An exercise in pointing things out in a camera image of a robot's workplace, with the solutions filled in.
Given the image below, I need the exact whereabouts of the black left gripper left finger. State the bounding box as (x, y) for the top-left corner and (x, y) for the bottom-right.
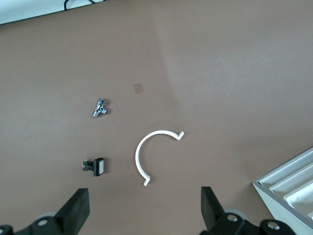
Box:
(0, 188), (90, 235)

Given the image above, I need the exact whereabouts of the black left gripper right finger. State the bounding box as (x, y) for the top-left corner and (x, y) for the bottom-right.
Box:
(200, 186), (295, 235)

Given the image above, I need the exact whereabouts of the white drawer cabinet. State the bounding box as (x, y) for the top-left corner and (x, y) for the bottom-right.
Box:
(252, 146), (313, 235)

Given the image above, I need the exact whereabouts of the small blue electronic component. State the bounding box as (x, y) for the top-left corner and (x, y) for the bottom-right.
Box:
(92, 97), (110, 118)

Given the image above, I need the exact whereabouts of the black square white-faced switch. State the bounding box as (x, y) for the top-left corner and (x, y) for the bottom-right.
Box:
(82, 158), (106, 177)

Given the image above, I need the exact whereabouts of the black looped floor cable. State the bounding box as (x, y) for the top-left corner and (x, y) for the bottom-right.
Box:
(63, 0), (106, 12)

